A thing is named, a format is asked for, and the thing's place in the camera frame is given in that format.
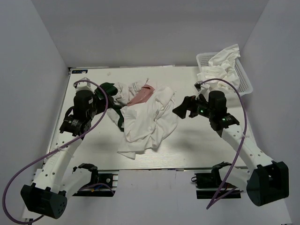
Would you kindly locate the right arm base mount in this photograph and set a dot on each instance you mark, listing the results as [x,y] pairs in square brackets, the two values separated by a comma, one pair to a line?
[208,182]

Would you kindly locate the white cloths in basket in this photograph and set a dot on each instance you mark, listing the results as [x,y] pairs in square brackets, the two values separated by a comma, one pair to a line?
[221,71]

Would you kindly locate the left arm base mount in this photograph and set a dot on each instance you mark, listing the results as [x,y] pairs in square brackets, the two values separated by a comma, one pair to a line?
[99,185]

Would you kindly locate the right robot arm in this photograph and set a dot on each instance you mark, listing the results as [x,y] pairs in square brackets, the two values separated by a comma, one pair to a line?
[265,181]

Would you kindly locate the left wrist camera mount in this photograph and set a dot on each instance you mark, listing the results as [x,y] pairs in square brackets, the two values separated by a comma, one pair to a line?
[83,84]

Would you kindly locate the white and green t-shirt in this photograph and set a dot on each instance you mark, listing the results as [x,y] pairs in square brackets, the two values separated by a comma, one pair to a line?
[114,112]

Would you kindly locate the blue label sticker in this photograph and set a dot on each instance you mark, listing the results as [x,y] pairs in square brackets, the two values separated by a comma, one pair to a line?
[79,71]

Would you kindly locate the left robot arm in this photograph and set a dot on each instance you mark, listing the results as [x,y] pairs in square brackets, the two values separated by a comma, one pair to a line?
[49,192]

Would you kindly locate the white t-shirt on table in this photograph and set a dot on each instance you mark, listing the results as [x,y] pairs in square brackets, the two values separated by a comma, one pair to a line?
[147,124]

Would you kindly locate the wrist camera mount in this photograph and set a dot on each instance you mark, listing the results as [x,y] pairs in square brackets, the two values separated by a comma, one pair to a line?
[83,84]
[203,89]

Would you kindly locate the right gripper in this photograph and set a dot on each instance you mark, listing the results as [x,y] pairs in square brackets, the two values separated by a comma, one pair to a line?
[188,103]

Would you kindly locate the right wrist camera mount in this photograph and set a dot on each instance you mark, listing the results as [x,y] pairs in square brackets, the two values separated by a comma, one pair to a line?
[203,89]

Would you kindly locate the white plastic basket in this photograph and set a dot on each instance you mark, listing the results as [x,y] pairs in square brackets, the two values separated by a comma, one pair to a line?
[245,86]

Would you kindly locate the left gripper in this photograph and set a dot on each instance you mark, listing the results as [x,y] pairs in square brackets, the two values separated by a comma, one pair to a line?
[95,97]

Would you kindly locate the pink t-shirt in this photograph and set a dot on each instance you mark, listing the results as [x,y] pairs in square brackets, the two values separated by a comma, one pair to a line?
[142,96]

